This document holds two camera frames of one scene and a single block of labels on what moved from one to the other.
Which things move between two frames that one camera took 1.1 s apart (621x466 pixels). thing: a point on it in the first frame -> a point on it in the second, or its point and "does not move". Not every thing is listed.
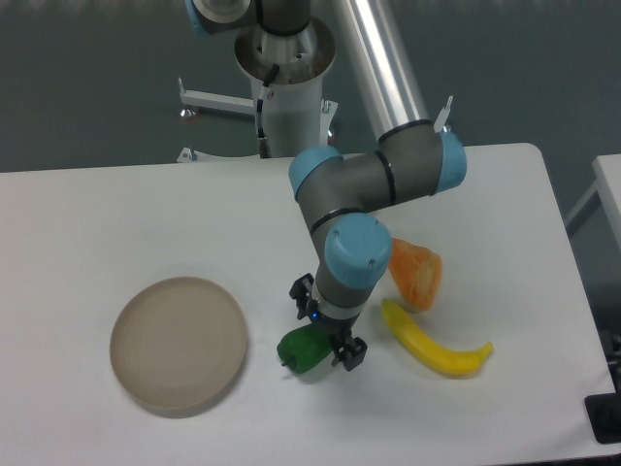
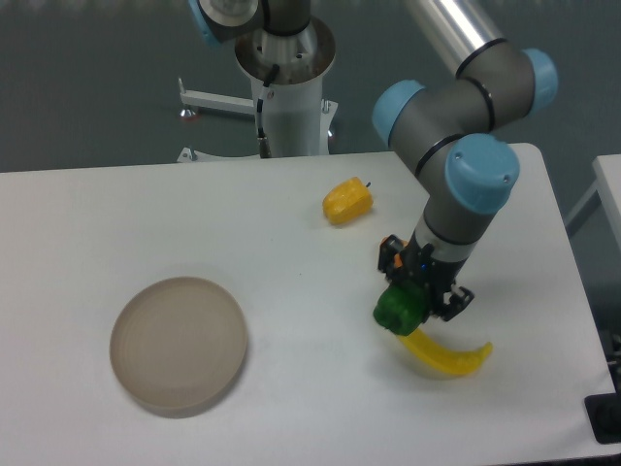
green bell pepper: [305, 348] -> [400, 308]
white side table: [607, 173] does not move
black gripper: [351, 353] -> [426, 267]
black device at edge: [604, 415] does not move
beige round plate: [179, 345] does not move
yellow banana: [451, 362] does not move
